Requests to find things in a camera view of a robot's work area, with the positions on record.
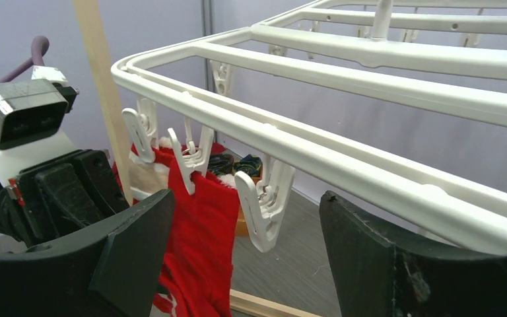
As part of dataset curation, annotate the red santa sock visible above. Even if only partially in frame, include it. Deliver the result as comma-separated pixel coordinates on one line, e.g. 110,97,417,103
153,149,240,316
129,137,174,195

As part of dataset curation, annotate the rolled dark sock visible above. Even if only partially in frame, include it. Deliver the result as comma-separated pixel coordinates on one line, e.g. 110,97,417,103
207,153,234,176

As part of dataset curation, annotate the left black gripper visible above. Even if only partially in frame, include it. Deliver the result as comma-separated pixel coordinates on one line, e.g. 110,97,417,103
8,149,129,246

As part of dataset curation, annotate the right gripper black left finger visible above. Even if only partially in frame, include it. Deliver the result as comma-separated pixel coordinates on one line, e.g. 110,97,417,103
24,190,175,316

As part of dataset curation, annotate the white plastic clip hanger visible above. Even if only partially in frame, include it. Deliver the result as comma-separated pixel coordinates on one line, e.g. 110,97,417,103
111,1,507,254

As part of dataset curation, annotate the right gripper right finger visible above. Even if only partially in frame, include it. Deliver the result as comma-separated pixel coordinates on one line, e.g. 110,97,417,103
319,190,482,317

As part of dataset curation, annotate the wooden drying rack frame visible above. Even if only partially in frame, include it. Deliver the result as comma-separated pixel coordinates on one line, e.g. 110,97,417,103
73,0,316,317

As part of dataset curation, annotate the rolled teal sock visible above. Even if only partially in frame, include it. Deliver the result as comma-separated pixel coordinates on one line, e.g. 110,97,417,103
232,154,263,178

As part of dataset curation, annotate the wooden compartment tray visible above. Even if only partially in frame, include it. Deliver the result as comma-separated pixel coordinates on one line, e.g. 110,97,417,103
234,172,261,237

